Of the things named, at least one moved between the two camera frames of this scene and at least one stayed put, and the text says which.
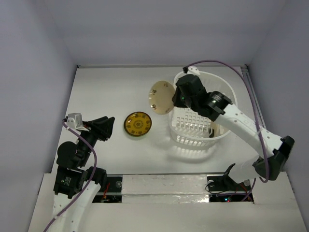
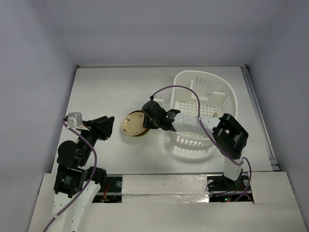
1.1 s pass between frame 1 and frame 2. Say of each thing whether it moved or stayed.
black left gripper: stayed
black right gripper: moved
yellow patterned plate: stayed
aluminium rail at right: stayed
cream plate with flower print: moved
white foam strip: stayed
